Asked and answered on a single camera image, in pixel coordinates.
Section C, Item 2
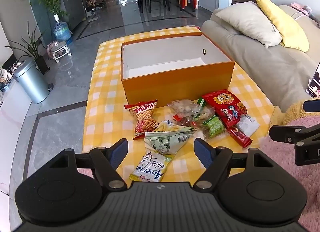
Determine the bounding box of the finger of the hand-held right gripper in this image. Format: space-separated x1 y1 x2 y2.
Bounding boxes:
269 122 320 145
302 98 320 112

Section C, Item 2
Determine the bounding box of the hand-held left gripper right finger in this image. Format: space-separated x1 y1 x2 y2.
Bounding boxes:
193 138 273 189

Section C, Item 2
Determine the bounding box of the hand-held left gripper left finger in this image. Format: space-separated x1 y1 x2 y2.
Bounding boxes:
49 138 129 190

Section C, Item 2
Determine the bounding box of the green snack packet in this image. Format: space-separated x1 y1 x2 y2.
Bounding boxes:
201 114 227 139

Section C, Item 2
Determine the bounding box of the white green chips packet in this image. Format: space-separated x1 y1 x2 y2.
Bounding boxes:
144 120 198 156

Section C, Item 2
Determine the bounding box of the white yellow snack packet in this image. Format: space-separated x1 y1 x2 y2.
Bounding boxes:
129 150 175 183

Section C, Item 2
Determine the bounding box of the slim red brown snack packet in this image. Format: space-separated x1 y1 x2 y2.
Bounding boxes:
226 125 252 148

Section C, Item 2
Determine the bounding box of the clear snack bag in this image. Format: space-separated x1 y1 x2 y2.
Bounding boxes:
167 99 215 122

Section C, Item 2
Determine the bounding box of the large red snack packet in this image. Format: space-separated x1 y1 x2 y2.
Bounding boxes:
201 90 248 128

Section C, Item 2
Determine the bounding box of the orange cardboard box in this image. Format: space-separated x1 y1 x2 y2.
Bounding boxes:
121 32 235 109

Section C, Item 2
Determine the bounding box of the pink fluffy blanket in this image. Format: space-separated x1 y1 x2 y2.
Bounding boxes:
260 117 320 225

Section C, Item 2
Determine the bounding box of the yellow plush cloth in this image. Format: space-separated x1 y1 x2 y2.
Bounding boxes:
270 97 320 126

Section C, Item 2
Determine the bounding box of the dark printed box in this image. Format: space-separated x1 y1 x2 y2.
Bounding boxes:
306 62 320 97

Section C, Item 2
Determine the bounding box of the white flat packet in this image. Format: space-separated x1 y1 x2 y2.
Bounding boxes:
236 115 260 138

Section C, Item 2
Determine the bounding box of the red stick snack packet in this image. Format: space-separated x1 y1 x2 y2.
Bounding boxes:
124 99 159 140

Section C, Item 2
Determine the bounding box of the yellow checkered tablecloth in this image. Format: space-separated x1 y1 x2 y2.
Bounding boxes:
82 25 275 190

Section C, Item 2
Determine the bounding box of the beige sofa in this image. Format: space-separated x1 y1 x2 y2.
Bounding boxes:
201 4 320 112

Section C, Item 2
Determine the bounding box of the yellow pillow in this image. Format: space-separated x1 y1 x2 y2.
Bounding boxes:
254 0 310 52

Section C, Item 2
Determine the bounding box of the white pillow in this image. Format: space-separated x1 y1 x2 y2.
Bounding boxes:
215 8 283 48

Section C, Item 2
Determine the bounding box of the grey metal trash can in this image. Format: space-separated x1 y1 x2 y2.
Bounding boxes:
14 58 50 104

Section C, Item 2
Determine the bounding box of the white low cabinet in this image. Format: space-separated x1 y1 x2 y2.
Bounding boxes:
0 79 38 192

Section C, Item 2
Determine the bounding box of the long-leaf potted plant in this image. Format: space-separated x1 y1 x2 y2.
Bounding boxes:
5 20 50 75

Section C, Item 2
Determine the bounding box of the white wheeled stool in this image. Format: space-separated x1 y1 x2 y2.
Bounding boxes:
46 40 72 63

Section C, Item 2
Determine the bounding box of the blue water bottle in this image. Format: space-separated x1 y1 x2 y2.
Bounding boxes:
53 14 73 44

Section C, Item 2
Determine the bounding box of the grey cabinet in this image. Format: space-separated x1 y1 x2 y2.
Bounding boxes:
59 0 87 31

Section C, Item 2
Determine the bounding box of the cluttered wire rack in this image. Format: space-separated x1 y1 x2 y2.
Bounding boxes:
0 64 17 92

